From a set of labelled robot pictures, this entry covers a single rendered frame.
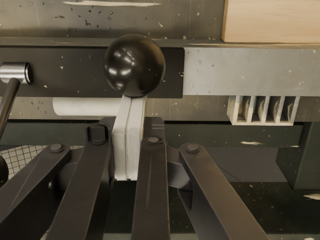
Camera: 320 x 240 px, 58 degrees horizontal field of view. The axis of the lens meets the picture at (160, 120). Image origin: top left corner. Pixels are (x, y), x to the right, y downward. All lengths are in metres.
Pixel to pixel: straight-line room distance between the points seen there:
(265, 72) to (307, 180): 0.24
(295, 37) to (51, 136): 0.34
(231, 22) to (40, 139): 0.31
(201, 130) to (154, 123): 0.26
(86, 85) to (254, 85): 0.17
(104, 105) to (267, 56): 0.18
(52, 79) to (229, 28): 0.18
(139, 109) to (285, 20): 0.21
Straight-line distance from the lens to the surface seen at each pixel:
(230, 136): 0.44
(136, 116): 0.16
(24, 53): 0.30
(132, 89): 0.17
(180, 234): 0.41
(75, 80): 0.30
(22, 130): 0.47
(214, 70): 0.30
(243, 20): 0.32
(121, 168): 0.15
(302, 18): 0.34
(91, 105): 0.33
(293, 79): 0.33
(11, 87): 0.30
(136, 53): 0.16
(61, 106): 0.33
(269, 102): 0.37
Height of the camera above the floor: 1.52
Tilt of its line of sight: 29 degrees down
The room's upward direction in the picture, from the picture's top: 105 degrees counter-clockwise
